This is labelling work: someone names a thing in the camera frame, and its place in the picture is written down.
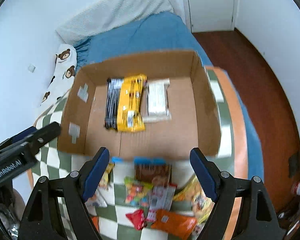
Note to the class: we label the yellow long snack pack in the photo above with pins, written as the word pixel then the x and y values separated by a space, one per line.
pixel 129 118

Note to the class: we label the yellow chips bag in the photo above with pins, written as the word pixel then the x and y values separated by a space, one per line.
pixel 200 203

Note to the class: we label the small red snack pack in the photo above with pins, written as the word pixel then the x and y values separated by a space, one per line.
pixel 137 218

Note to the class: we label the black long snack pack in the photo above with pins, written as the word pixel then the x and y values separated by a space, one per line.
pixel 112 102

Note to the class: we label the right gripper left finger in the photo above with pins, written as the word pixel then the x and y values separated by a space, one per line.
pixel 42 217

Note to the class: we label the brown red snack pack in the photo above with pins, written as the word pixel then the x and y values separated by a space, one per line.
pixel 155 174

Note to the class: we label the bear print long pillow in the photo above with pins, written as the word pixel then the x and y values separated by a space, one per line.
pixel 63 77

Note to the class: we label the white cookie snack bag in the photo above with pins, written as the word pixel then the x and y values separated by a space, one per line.
pixel 97 200

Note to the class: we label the red white stick pack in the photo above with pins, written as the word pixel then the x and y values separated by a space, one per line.
pixel 161 198

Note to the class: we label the white dotted pillow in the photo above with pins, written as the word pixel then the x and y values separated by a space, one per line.
pixel 104 15

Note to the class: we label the white door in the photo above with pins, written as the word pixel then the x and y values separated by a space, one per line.
pixel 211 15

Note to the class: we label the colourful candy balls bag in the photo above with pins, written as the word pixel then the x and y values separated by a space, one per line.
pixel 137 192

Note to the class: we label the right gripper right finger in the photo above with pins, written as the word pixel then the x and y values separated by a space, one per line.
pixel 256 219

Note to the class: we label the blue bed sheet mattress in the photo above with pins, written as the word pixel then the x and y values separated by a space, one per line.
pixel 163 31

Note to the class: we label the white wafer snack pack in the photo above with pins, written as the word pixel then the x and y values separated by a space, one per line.
pixel 156 98

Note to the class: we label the green white checkered mat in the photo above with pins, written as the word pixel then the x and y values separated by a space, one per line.
pixel 232 157

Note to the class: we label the panda yellow snack bag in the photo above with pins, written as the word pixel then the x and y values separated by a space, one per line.
pixel 104 182

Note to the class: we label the orange snack pack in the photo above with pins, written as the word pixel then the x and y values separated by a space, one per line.
pixel 173 223
pixel 95 221

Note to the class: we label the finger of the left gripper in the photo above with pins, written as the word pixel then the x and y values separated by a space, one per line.
pixel 35 141
pixel 23 134

